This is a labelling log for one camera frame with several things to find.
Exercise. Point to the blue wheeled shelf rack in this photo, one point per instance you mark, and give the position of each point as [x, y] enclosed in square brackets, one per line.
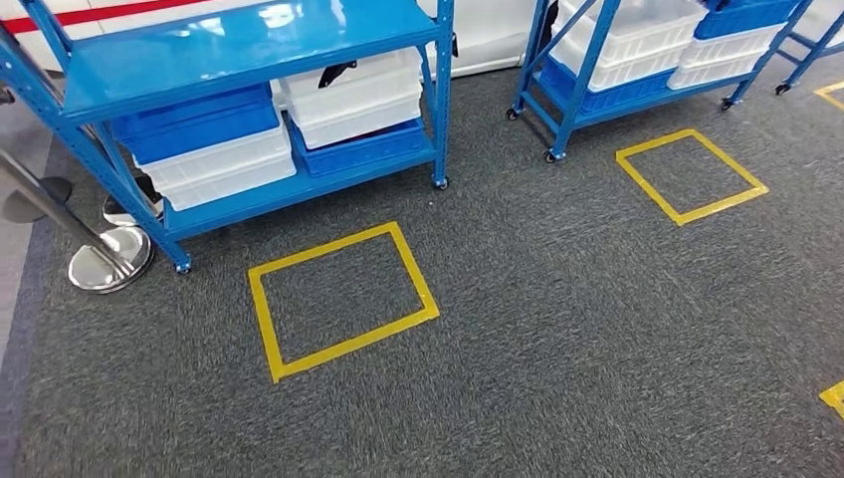
[808, 56]
[580, 86]

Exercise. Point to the translucent white plastic bin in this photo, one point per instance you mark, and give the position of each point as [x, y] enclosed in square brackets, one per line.
[722, 59]
[633, 39]
[356, 105]
[217, 168]
[821, 20]

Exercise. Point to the yellow floor tape square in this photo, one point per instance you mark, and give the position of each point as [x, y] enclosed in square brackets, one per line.
[835, 397]
[692, 216]

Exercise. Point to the red barrier belt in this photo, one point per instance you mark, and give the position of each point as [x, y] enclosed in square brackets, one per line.
[99, 12]

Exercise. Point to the blue metal shelf rack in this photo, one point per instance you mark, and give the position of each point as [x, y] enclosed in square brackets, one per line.
[231, 46]

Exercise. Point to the white car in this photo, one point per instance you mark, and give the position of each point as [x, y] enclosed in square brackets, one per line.
[488, 33]

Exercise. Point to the stanchion post with chrome base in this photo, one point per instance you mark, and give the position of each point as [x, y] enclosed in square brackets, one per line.
[109, 260]
[122, 214]

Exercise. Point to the small black object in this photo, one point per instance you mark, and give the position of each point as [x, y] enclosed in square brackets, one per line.
[454, 45]

